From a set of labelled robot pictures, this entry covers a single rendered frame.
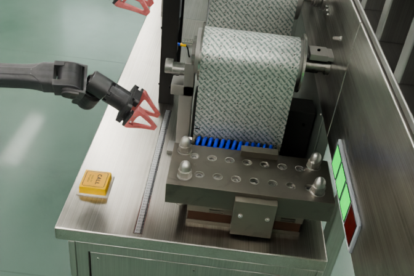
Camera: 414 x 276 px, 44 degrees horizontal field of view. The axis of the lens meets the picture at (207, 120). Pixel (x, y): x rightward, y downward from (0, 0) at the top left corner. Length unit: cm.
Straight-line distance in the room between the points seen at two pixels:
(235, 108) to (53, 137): 191
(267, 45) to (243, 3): 22
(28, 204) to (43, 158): 35
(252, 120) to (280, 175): 16
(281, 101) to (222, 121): 16
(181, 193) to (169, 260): 18
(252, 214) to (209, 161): 17
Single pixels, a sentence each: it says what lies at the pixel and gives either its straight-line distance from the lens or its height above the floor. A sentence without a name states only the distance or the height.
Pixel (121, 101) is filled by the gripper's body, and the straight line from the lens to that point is 129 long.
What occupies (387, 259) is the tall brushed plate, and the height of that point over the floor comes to 128.
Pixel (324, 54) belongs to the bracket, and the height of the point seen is 129.
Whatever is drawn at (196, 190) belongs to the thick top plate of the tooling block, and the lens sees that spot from 120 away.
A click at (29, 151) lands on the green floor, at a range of 297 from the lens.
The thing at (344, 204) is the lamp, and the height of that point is 118.
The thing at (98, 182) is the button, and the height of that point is 92.
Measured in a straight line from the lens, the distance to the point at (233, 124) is 132.
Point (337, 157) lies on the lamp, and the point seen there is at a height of 120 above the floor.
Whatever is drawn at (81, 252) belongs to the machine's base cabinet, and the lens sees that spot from 134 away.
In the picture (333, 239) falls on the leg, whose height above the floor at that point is 57.
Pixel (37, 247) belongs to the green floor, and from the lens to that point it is 246.
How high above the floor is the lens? 184
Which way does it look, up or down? 35 degrees down
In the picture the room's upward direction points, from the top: 7 degrees clockwise
